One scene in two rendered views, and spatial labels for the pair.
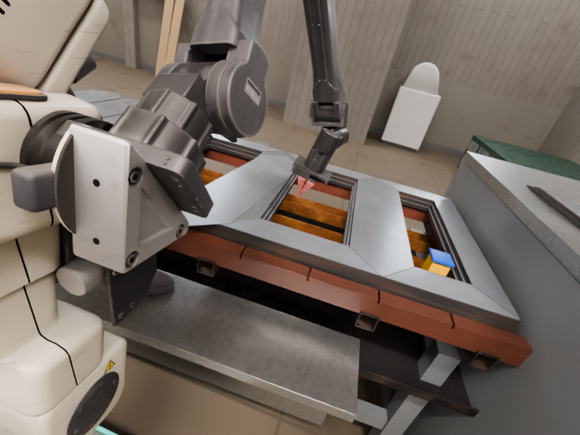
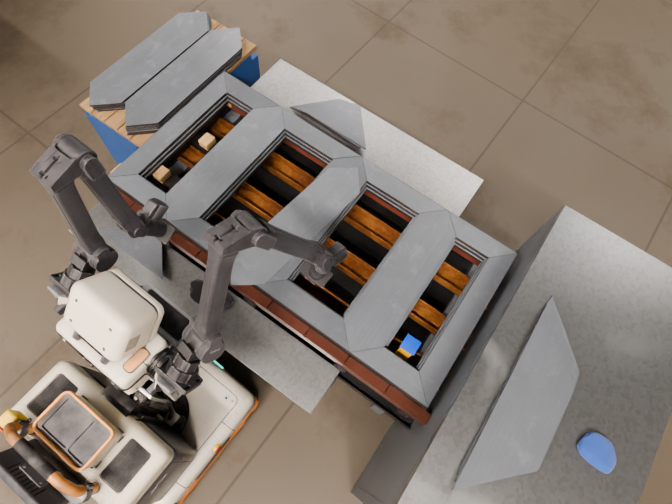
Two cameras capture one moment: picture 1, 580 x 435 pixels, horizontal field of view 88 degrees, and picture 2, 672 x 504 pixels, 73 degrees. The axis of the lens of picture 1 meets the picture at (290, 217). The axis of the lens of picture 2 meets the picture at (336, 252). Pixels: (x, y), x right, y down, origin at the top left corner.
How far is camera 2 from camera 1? 1.28 m
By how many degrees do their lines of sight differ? 39
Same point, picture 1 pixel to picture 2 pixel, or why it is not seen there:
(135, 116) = (172, 370)
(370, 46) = not seen: outside the picture
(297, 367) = (289, 379)
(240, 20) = (207, 331)
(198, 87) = (192, 355)
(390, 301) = (350, 367)
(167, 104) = (182, 364)
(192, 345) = (235, 351)
